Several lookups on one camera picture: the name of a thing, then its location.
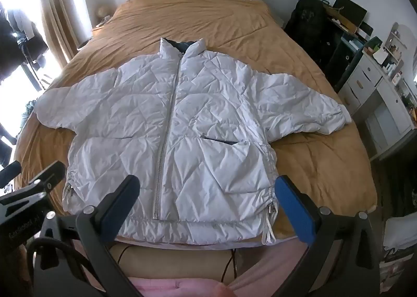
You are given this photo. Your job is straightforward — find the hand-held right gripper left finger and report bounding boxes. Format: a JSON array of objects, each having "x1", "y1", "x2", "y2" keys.
[{"x1": 33, "y1": 174, "x2": 144, "y2": 297}]

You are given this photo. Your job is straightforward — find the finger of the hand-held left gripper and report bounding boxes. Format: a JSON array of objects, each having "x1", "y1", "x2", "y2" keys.
[
  {"x1": 0, "y1": 161, "x2": 66, "y2": 209},
  {"x1": 0, "y1": 160, "x2": 22, "y2": 184}
]

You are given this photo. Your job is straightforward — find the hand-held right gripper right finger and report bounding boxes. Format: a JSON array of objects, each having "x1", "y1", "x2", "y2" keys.
[{"x1": 275, "y1": 174, "x2": 382, "y2": 297}]

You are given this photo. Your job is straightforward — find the white puffer jacket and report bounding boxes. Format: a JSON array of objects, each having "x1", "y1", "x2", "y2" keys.
[{"x1": 33, "y1": 37, "x2": 353, "y2": 245}]

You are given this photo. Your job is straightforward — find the person's pink pants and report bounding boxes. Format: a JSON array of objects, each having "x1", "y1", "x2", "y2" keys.
[{"x1": 70, "y1": 237, "x2": 313, "y2": 297}]

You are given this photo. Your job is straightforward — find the white storage basket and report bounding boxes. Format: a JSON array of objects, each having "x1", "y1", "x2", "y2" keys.
[{"x1": 382, "y1": 215, "x2": 417, "y2": 284}]

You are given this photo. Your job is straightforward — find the white dressing table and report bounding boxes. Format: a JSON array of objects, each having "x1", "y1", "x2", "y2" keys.
[{"x1": 339, "y1": 51, "x2": 417, "y2": 162}]

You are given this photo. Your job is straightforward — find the black cabinet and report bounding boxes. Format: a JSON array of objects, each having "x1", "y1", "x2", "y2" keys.
[{"x1": 322, "y1": 31, "x2": 365, "y2": 92}]

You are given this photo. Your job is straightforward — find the beige curtain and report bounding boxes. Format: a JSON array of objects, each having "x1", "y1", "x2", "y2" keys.
[{"x1": 31, "y1": 0, "x2": 85, "y2": 63}]

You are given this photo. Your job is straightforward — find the green box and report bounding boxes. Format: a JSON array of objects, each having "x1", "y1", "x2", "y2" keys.
[{"x1": 363, "y1": 37, "x2": 384, "y2": 56}]

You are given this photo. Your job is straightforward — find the black backpack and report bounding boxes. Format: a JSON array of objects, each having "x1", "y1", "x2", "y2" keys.
[{"x1": 284, "y1": 0, "x2": 338, "y2": 71}]

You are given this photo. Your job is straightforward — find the white arched cosmetics shelf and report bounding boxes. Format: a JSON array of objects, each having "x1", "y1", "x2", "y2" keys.
[{"x1": 382, "y1": 21, "x2": 412, "y2": 68}]

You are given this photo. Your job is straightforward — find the tan bed cover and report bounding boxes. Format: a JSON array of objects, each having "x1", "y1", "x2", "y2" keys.
[{"x1": 13, "y1": 0, "x2": 378, "y2": 245}]

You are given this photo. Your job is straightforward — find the black open case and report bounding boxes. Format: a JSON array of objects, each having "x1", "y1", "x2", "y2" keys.
[{"x1": 326, "y1": 0, "x2": 375, "y2": 37}]

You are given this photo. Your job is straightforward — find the black cable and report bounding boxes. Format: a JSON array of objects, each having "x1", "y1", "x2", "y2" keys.
[{"x1": 26, "y1": 238, "x2": 100, "y2": 284}]

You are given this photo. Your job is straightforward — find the beige padded bed frame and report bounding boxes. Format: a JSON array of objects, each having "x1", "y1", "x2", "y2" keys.
[{"x1": 109, "y1": 242, "x2": 238, "y2": 283}]

